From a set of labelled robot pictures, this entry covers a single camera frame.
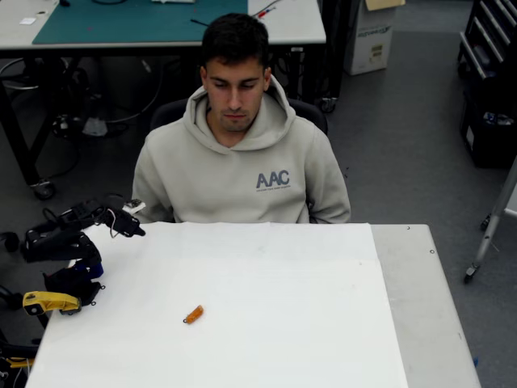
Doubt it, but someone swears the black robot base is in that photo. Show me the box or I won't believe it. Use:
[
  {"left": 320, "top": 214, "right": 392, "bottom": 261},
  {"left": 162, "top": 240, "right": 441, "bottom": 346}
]
[{"left": 42, "top": 266, "right": 102, "bottom": 309}]

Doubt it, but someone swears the person in beige hoodie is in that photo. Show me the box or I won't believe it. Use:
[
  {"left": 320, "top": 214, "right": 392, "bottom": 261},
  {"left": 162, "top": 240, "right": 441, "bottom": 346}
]
[{"left": 132, "top": 12, "right": 351, "bottom": 225}]

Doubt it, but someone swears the white power adapter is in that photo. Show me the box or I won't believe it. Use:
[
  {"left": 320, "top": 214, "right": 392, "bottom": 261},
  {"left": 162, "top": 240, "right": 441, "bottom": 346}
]
[{"left": 82, "top": 116, "right": 108, "bottom": 137}]

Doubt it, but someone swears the black chair caster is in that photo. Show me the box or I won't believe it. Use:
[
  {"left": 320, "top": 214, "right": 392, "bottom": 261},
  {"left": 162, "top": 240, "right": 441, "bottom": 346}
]
[{"left": 0, "top": 231, "right": 20, "bottom": 253}]

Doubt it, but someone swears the white paper sheet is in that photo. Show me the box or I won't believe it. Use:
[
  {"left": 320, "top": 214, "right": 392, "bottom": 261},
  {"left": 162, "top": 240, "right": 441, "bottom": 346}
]
[{"left": 24, "top": 221, "right": 409, "bottom": 388}]

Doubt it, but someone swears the black office chair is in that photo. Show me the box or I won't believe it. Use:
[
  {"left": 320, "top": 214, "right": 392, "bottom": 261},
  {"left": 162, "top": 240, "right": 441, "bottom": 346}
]
[{"left": 149, "top": 98, "right": 329, "bottom": 224}]

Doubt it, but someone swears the black and yellow clamp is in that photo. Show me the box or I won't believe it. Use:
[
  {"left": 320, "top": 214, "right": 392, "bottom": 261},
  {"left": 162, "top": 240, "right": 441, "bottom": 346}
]
[{"left": 0, "top": 342, "right": 40, "bottom": 369}]

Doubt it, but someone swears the green cutting mat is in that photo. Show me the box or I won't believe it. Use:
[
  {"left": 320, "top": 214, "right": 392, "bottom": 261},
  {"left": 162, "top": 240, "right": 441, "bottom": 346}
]
[{"left": 32, "top": 0, "right": 249, "bottom": 45}]

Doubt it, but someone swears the white cardboard box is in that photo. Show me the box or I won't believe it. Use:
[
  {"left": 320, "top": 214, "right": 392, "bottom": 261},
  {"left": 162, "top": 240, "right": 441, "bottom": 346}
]
[{"left": 343, "top": 0, "right": 399, "bottom": 77}]

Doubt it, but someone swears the manila folder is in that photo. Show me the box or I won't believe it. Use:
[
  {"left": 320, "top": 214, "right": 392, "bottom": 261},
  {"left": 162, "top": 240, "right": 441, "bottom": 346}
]
[{"left": 365, "top": 0, "right": 406, "bottom": 12}]

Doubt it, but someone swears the grey metal stand with caster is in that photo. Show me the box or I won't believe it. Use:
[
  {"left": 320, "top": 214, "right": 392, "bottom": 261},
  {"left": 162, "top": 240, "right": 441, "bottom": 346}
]
[{"left": 464, "top": 157, "right": 517, "bottom": 284}]

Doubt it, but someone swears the black storage bin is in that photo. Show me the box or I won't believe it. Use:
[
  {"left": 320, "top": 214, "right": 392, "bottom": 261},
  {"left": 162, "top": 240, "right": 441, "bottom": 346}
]
[{"left": 460, "top": 80, "right": 517, "bottom": 169}]

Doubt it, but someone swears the black drawer cabinet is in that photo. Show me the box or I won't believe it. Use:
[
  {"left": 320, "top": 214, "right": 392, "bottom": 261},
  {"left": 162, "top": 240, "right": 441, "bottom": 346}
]
[{"left": 457, "top": 0, "right": 517, "bottom": 82}]

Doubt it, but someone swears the white red servo wire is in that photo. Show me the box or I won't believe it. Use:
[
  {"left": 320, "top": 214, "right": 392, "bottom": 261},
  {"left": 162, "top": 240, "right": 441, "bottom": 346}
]
[{"left": 107, "top": 208, "right": 123, "bottom": 239}]

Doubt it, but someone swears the white workbench with black frame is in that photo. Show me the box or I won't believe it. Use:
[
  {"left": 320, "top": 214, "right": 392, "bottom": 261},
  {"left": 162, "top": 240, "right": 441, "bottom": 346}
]
[{"left": 0, "top": 0, "right": 343, "bottom": 201}]

